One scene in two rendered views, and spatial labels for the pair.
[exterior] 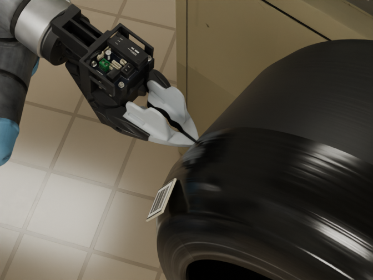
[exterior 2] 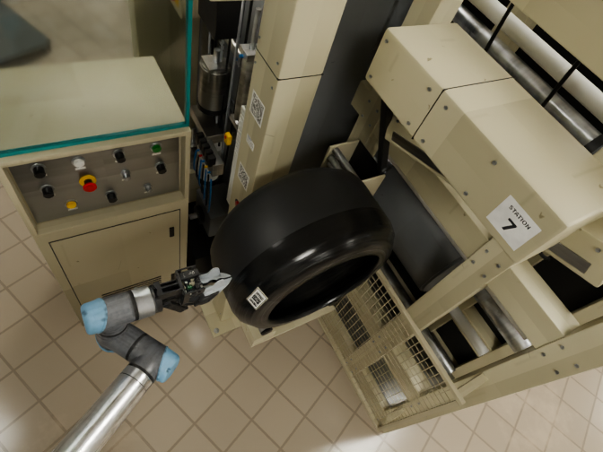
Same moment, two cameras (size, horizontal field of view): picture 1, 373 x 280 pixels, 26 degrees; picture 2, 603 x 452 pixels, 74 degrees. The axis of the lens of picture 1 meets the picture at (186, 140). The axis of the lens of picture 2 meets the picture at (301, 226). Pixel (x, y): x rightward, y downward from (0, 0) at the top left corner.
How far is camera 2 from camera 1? 0.61 m
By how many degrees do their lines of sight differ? 45
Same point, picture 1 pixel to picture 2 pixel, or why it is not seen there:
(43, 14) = (146, 298)
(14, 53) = (131, 329)
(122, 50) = (188, 276)
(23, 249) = not seen: hidden behind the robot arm
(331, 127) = (292, 223)
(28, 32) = (147, 310)
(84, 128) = (27, 369)
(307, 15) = (133, 216)
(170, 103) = (211, 275)
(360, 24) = (156, 202)
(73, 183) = (58, 390)
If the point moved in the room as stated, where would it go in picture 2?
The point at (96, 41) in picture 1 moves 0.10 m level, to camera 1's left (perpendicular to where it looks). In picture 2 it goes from (179, 283) to (154, 318)
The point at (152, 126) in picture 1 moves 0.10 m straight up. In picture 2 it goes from (217, 287) to (220, 270)
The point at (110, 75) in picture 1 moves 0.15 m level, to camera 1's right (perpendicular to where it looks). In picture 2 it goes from (197, 287) to (227, 242)
